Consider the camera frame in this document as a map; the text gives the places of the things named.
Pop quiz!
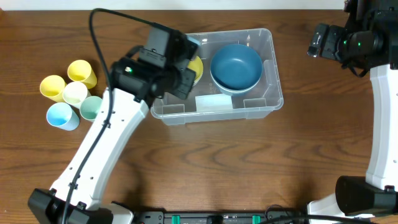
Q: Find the yellow bowl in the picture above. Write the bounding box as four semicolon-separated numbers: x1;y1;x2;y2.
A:
187;56;204;85

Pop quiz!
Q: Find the green cup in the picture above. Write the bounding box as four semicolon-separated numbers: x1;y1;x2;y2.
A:
80;96;103;122

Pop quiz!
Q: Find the yellow cup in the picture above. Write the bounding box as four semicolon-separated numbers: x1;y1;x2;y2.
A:
39;75;67;102
67;60;97;89

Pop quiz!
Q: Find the cream cup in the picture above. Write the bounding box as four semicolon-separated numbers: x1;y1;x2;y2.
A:
62;82;91;109

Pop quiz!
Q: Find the beige bowl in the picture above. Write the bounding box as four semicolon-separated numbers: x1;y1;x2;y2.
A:
213;80;259;96

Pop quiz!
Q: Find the blue bowl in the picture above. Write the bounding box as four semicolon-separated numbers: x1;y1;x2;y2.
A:
210;44;262;90
215;83;255;96

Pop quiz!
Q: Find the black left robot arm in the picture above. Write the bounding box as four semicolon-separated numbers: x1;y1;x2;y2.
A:
28;23;200;223

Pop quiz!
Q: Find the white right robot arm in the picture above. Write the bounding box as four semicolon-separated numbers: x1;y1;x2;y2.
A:
307;0;397;223

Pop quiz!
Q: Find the clear plastic storage bin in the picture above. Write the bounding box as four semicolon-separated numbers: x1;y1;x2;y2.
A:
150;28;284;126

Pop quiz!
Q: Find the light blue cup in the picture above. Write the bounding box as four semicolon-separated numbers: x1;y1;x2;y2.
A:
46;102;80;131

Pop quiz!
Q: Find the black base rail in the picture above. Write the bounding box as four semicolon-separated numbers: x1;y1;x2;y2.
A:
132;210;371;224

